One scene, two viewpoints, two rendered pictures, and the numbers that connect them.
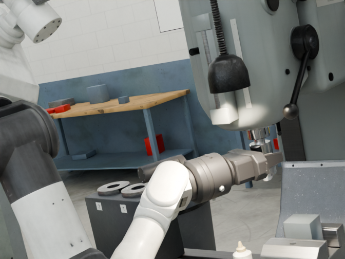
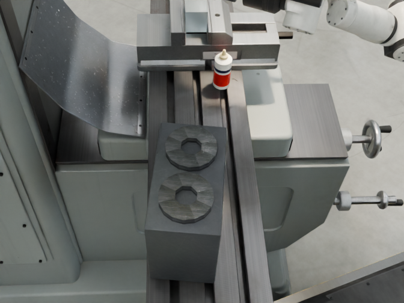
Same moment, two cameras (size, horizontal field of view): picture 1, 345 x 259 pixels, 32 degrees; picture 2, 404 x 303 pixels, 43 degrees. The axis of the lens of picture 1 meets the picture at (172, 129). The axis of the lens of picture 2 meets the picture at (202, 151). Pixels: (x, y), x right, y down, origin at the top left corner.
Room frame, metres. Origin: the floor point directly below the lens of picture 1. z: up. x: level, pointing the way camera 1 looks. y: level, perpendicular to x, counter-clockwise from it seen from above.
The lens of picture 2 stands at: (1.87, 0.52, 1.86)
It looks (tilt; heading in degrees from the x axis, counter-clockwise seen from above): 53 degrees down; 225
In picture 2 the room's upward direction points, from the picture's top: 3 degrees clockwise
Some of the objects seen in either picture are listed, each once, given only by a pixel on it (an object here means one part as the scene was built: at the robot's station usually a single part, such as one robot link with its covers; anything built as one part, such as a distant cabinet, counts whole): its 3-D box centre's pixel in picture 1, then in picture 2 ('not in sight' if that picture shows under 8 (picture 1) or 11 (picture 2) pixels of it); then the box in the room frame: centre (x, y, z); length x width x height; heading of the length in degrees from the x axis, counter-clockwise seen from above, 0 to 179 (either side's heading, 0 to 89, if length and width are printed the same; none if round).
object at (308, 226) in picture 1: (303, 232); (195, 14); (1.19, -0.22, 1.07); 0.06 x 0.05 x 0.06; 52
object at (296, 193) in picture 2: not in sight; (199, 180); (1.21, -0.16, 0.46); 0.80 x 0.30 x 0.60; 141
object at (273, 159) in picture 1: (271, 160); not in sight; (1.20, -0.19, 1.23); 0.06 x 0.02 x 0.03; 116
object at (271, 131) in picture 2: not in sight; (194, 105); (1.23, -0.17, 0.82); 0.50 x 0.35 x 0.12; 141
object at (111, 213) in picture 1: (133, 222); (187, 201); (1.54, 0.15, 1.06); 0.22 x 0.12 x 0.20; 44
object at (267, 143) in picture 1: (260, 144); not in sight; (1.23, -0.17, 1.26); 0.05 x 0.05 x 0.01
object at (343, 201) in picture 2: not in sight; (368, 200); (0.91, 0.27, 0.54); 0.22 x 0.06 x 0.06; 141
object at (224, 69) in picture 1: (227, 71); not in sight; (1.05, -0.11, 1.44); 0.07 x 0.07 x 0.06
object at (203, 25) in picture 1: (215, 68); not in sight; (1.14, -0.10, 1.45); 0.04 x 0.04 x 0.21; 51
